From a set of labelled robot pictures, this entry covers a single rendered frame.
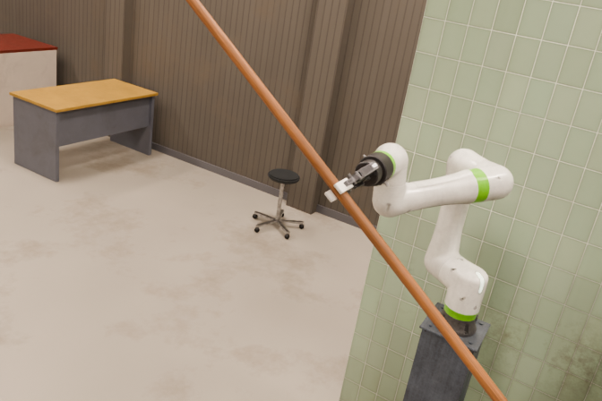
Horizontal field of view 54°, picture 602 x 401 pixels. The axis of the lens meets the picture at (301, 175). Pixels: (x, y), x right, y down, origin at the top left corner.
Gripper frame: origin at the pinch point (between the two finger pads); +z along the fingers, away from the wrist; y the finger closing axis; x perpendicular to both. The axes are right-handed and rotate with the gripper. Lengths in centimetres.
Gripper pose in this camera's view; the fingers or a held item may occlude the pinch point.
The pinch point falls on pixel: (339, 190)
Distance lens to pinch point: 154.4
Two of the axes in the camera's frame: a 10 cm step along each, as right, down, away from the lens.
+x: -6.0, -7.8, 1.5
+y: -6.1, 5.7, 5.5
